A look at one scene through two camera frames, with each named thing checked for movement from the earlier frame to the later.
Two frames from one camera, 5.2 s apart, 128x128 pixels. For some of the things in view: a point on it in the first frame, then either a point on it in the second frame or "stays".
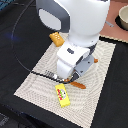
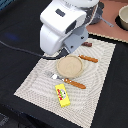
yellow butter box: (63, 98) stays
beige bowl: (123, 14) stays
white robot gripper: (74, 61) to (66, 24)
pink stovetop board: (114, 32) stays
